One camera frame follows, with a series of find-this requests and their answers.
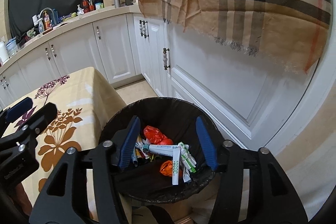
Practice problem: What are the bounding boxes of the orange red wrapper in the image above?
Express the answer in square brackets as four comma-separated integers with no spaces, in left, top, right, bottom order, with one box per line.
[160,160,174,177]

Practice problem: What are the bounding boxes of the white kettle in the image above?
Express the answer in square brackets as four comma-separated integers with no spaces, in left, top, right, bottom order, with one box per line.
[0,40,10,63]

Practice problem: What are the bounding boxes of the floral tablecloth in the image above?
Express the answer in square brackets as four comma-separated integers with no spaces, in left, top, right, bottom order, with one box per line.
[0,67,132,224]

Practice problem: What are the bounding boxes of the white base cabinets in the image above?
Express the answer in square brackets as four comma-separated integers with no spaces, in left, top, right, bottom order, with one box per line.
[0,13,172,109]

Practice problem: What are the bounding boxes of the green white wrapper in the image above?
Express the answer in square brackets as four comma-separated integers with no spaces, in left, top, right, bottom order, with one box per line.
[178,143,197,183]

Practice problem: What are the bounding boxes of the beige kitchen countertop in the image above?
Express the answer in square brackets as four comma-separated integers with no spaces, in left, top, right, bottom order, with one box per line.
[0,5,144,75]

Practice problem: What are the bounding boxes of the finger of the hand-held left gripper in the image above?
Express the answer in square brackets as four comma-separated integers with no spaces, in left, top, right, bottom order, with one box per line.
[0,102,58,157]
[0,97,33,125]

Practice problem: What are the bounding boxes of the chrome faucet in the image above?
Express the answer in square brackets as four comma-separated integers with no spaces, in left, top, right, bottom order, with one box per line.
[39,7,59,26]

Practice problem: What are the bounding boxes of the water filter pitcher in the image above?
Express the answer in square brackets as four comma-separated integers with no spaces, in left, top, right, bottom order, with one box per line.
[6,39,18,58]

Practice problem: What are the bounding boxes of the red plastic bag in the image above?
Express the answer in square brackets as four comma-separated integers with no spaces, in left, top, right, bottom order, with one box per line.
[143,125,174,146]

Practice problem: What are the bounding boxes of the black trash bin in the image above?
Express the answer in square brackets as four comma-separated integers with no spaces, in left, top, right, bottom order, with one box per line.
[98,97,224,205]

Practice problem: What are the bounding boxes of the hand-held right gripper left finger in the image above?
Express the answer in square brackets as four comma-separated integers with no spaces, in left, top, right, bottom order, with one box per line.
[29,116,141,224]

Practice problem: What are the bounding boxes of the white box blue text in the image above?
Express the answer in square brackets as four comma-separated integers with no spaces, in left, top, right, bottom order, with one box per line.
[149,144,182,155]

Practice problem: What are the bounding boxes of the orange dish soap bottle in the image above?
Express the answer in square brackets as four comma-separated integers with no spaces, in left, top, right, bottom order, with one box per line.
[43,11,51,30]

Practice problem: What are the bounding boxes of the white tall cabinet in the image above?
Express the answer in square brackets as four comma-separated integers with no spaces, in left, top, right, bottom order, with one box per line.
[164,22,329,151]

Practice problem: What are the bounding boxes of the white box green print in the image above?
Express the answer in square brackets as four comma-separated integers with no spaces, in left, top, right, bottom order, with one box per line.
[172,153,182,186]

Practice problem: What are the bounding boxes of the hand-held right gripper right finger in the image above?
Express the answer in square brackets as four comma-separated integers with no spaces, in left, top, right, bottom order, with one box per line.
[195,116,308,224]

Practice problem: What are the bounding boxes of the person's left forearm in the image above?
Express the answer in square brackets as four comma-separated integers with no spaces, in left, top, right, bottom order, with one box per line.
[9,182,29,217]

